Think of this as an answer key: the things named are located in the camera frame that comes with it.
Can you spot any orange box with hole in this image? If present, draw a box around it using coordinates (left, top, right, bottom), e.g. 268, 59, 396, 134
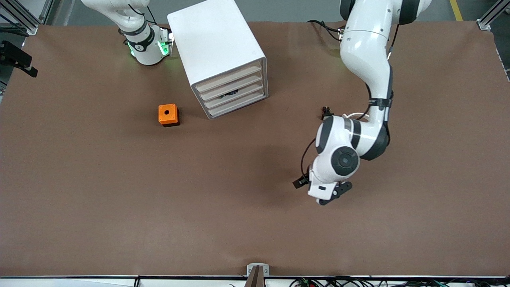
158, 104, 180, 127

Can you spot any aluminium frame post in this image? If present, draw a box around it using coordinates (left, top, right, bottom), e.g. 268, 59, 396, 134
0, 0, 54, 35
477, 0, 510, 30

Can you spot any grey table edge bracket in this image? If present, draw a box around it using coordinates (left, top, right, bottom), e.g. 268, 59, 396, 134
246, 263, 269, 287

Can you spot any cable bundle along table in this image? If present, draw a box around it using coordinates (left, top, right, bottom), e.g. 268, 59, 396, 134
289, 276, 510, 287

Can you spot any black arm base cable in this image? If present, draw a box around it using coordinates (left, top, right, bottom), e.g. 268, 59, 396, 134
307, 19, 345, 41

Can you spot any white table edge rail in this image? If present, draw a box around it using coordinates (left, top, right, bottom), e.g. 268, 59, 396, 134
0, 275, 510, 287

